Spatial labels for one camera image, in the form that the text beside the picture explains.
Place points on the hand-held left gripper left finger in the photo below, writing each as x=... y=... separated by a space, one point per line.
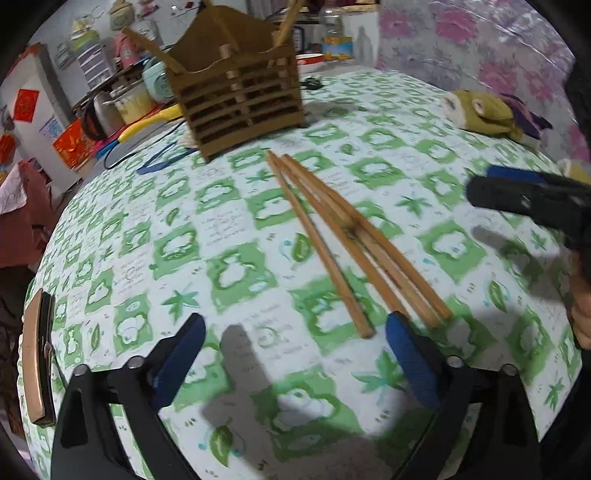
x=178 y=364

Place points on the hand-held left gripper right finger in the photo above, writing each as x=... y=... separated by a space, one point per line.
x=415 y=360

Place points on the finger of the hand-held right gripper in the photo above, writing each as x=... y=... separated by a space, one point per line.
x=508 y=196
x=517 y=174

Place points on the long wooden chopstick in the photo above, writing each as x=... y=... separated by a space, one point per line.
x=350 y=230
x=288 y=25
x=318 y=240
x=364 y=230
x=336 y=230
x=154 y=51

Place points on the brown wooden chopstick holder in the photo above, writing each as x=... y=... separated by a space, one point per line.
x=240 y=97

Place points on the person's right hand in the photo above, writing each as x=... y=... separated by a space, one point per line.
x=582 y=318

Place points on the yellow cloth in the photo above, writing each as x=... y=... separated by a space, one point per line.
x=575 y=170

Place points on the olive plush toy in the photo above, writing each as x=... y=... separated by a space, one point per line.
x=489 y=115

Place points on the green patterned tablecloth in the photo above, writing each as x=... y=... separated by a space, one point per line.
x=258 y=277

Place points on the pink floral plastic sheet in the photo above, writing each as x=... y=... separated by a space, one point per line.
x=485 y=41

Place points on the phone in brown case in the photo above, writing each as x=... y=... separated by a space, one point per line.
x=34 y=360

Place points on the white box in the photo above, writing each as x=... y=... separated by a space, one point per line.
x=365 y=39

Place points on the blue ribbon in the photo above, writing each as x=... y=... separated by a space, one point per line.
x=159 y=161

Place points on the pink cloth over chair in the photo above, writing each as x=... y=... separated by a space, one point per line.
x=18 y=217

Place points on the black power plug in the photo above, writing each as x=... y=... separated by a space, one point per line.
x=311 y=83

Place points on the clear plastic bottle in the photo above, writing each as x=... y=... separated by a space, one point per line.
x=337 y=39

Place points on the red and white bowl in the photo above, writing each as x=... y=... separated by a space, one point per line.
x=310 y=63

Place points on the red gift bag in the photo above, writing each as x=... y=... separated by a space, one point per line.
x=74 y=145

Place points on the yellow fly swatter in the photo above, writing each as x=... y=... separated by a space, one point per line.
x=147 y=122

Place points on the stainless steel kettle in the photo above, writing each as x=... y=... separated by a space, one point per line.
x=101 y=115

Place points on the white and yellow pot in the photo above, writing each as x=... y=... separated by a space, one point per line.
x=134 y=105

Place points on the white refrigerator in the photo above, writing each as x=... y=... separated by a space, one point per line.
x=44 y=129

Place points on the pale green rice cooker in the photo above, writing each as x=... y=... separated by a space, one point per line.
x=157 y=81

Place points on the red diamond paper on refrigerator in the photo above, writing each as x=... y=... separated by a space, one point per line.
x=26 y=105

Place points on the grey plastic drawer unit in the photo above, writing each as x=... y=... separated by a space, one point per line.
x=92 y=60

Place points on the pink thermos jug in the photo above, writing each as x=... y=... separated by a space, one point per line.
x=125 y=50

